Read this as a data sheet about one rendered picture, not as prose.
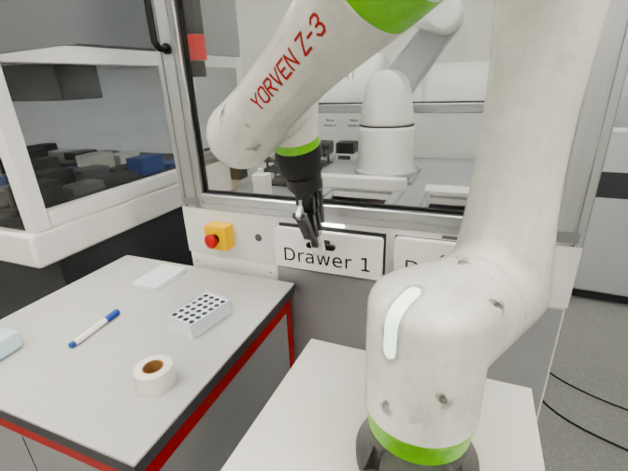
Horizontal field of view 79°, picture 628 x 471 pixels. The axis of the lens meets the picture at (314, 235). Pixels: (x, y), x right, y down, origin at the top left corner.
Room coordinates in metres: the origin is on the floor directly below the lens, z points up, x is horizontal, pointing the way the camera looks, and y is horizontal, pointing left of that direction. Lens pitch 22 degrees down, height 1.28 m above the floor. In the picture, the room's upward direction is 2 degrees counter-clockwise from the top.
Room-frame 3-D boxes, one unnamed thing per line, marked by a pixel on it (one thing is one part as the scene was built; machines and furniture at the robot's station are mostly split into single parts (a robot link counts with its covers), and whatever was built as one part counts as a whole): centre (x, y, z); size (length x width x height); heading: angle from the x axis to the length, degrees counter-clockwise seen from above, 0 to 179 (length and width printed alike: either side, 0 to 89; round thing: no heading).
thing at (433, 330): (0.35, -0.13, 0.99); 0.16 x 0.13 x 0.19; 130
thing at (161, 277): (0.99, 0.45, 0.77); 0.13 x 0.09 x 0.02; 158
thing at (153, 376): (0.57, 0.31, 0.78); 0.07 x 0.07 x 0.04
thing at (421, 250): (0.79, -0.33, 0.87); 0.29 x 0.02 x 0.11; 67
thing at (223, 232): (1.02, 0.27, 0.88); 0.07 x 0.05 x 0.07; 67
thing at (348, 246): (0.89, -0.03, 0.87); 0.29 x 0.02 x 0.11; 67
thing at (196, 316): (0.77, 0.28, 0.78); 0.12 x 0.08 x 0.04; 147
